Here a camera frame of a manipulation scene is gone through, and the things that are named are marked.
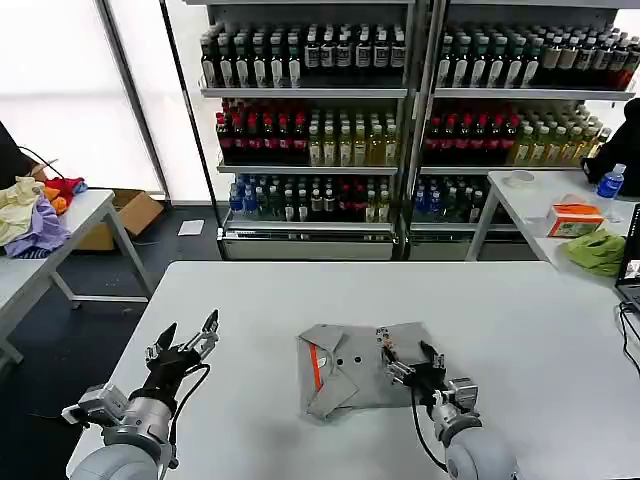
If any white desk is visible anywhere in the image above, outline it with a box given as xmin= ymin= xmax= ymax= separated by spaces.
xmin=464 ymin=170 xmax=640 ymax=292

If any white side table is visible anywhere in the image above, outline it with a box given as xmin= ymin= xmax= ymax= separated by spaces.
xmin=0 ymin=188 xmax=154 ymax=371

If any brown cardboard box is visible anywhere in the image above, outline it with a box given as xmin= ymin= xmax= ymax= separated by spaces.
xmin=74 ymin=189 xmax=166 ymax=252

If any green cloth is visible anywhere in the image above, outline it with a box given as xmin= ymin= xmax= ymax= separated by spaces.
xmin=558 ymin=229 xmax=628 ymax=278

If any black bulky object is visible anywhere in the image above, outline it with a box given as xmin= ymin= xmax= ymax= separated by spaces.
xmin=0 ymin=119 xmax=42 ymax=192

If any person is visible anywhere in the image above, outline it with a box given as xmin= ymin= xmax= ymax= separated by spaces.
xmin=579 ymin=97 xmax=640 ymax=199

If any purple cloth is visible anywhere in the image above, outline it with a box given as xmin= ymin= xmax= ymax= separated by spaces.
xmin=3 ymin=193 xmax=74 ymax=260

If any orange tissue box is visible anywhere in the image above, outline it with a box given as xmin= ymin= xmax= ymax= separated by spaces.
xmin=545 ymin=201 xmax=606 ymax=239

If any grey t-shirt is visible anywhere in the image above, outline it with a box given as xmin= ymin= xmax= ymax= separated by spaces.
xmin=296 ymin=322 xmax=442 ymax=421

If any black laptop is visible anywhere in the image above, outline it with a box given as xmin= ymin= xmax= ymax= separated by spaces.
xmin=614 ymin=203 xmax=640 ymax=314

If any cream cloth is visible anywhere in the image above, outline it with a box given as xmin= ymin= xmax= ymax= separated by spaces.
xmin=0 ymin=175 xmax=47 ymax=248

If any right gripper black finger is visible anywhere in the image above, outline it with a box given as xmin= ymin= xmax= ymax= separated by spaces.
xmin=419 ymin=340 xmax=448 ymax=372
xmin=375 ymin=326 xmax=418 ymax=388

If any blue label water bottle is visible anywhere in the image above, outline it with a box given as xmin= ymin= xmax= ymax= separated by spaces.
xmin=595 ymin=162 xmax=628 ymax=223

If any black laptop cable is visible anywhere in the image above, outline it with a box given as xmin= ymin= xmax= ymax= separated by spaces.
xmin=616 ymin=301 xmax=640 ymax=377

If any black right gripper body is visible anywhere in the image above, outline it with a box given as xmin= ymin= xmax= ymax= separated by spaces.
xmin=405 ymin=363 xmax=452 ymax=409

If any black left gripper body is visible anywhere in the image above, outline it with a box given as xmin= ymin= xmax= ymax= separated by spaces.
xmin=143 ymin=345 xmax=202 ymax=401

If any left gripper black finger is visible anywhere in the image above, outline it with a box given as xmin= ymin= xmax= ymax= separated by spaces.
xmin=181 ymin=308 xmax=222 ymax=361
xmin=144 ymin=322 xmax=179 ymax=363

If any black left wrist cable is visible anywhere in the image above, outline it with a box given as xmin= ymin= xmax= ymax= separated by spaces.
xmin=168 ymin=363 xmax=212 ymax=447

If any red cloth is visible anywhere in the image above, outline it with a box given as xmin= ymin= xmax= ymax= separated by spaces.
xmin=43 ymin=176 xmax=86 ymax=201

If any grey shelf with bottles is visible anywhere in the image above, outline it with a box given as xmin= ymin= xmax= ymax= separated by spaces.
xmin=408 ymin=0 xmax=637 ymax=262
xmin=182 ymin=0 xmax=422 ymax=262

